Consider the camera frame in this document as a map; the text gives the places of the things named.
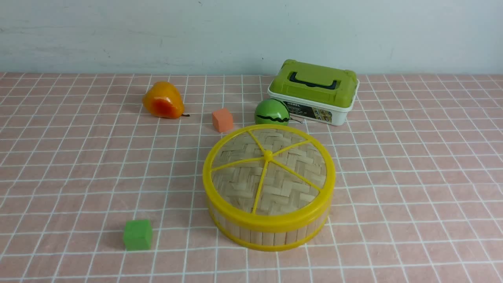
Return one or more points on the yellow woven steamer lid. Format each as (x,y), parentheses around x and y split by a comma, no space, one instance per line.
(268,178)

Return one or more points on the yellow bamboo steamer basket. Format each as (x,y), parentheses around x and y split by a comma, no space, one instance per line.
(268,241)

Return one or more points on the green toy watermelon ball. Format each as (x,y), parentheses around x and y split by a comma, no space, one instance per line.
(272,111)

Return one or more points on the orange foam cube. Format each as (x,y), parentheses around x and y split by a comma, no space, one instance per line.
(222,120)

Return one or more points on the green white plastic toolbox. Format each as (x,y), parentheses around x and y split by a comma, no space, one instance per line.
(313,92)

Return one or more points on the orange yellow toy pear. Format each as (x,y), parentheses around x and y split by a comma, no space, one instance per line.
(163,100)

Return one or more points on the green foam cube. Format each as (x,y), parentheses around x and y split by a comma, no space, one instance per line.
(138,235)

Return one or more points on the pink checkered tablecloth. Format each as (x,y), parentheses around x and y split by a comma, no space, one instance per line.
(418,194)

